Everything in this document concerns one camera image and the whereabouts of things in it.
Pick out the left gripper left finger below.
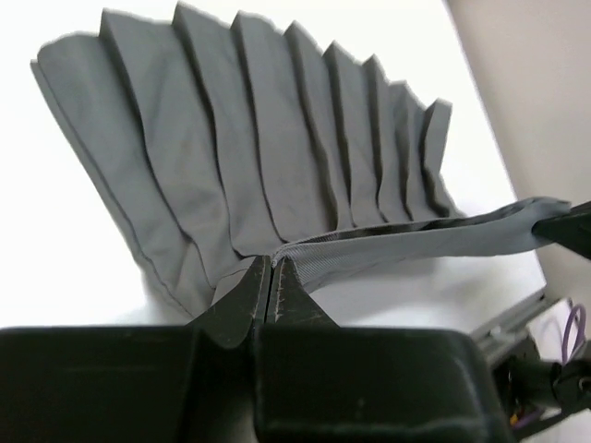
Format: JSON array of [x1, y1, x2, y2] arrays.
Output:
[[187, 256, 271, 349]]

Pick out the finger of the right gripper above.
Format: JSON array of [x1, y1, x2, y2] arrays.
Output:
[[533, 201, 591, 260]]

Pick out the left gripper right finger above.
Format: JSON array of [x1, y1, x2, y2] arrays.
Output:
[[270, 258, 338, 328]]

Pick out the grey pleated skirt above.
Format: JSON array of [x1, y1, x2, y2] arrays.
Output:
[[31, 5, 571, 317]]

